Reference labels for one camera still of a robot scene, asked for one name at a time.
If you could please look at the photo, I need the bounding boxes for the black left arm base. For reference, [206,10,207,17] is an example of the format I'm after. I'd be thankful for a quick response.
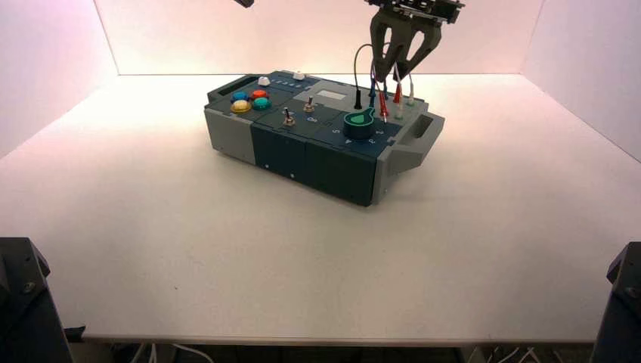
[0,237,73,363]

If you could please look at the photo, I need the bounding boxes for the black jumper wire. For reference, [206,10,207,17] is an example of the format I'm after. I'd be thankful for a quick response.
[353,44,374,110]

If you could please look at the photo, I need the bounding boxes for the dark green rotary knob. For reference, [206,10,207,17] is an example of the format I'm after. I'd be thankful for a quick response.
[342,106,376,140]

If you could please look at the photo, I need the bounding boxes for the red jumper wire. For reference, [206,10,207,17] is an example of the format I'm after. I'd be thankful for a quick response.
[373,62,404,124]

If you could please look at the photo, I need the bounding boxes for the blue jumper wire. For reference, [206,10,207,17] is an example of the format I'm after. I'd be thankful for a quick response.
[369,50,389,98]

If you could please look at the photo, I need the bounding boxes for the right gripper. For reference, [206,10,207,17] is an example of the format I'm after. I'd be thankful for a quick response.
[365,0,466,83]

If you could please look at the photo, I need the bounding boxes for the white jumper wire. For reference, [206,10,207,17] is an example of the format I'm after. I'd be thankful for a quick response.
[392,62,416,120]

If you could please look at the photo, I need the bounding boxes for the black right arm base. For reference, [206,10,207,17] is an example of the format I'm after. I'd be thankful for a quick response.
[590,241,641,363]

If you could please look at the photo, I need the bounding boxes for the blue grey control box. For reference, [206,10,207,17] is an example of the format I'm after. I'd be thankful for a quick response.
[203,70,446,207]

